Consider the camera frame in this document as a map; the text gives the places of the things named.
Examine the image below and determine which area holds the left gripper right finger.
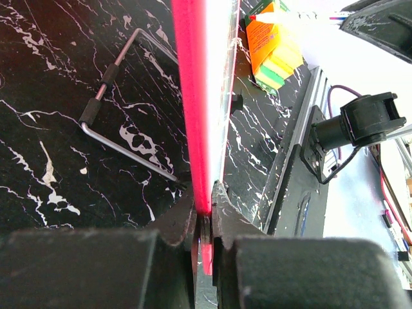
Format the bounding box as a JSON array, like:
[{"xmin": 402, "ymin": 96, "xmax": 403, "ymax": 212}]
[{"xmin": 212, "ymin": 182, "xmax": 411, "ymax": 308}]

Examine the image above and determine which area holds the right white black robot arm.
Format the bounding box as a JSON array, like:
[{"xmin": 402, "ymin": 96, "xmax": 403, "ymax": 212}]
[{"xmin": 292, "ymin": 1, "xmax": 411, "ymax": 185}]

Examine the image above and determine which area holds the metal whiteboard stand wire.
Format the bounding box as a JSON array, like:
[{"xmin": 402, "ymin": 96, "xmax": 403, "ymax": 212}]
[{"xmin": 79, "ymin": 28, "xmax": 181, "ymax": 184}]

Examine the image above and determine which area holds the pink framed whiteboard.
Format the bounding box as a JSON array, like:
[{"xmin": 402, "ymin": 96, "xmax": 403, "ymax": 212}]
[{"xmin": 171, "ymin": 1, "xmax": 241, "ymax": 275}]

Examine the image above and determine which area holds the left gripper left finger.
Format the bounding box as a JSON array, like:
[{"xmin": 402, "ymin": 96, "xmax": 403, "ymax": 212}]
[{"xmin": 1, "ymin": 192, "xmax": 197, "ymax": 308}]

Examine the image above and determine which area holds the red whiteboard marker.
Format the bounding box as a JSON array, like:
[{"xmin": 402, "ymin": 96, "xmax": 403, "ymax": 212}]
[{"xmin": 249, "ymin": 11, "xmax": 353, "ymax": 25}]

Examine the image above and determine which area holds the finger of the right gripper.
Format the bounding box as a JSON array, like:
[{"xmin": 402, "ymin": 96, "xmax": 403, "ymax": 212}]
[{"xmin": 340, "ymin": 0, "xmax": 411, "ymax": 64}]

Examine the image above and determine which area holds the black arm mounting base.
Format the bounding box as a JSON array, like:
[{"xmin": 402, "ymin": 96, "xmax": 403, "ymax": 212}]
[{"xmin": 252, "ymin": 67, "xmax": 329, "ymax": 238}]

